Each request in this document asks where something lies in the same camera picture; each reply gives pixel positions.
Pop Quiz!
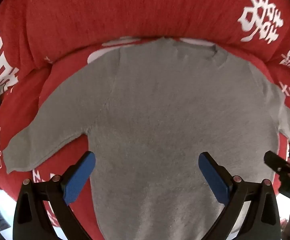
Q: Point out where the red printed bedsheet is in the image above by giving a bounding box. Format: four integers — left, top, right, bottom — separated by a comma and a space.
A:
0, 36, 290, 240

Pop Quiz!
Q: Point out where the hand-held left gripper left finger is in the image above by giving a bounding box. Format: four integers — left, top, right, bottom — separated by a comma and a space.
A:
13, 151, 96, 240

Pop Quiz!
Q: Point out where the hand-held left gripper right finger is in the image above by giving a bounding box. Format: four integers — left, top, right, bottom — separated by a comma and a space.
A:
198, 151, 282, 240

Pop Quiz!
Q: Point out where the red printed quilt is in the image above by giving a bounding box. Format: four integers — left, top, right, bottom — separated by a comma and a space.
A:
0, 0, 290, 100

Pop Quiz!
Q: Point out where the grey knit sweater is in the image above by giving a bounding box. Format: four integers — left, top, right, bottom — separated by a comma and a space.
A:
3, 37, 290, 240

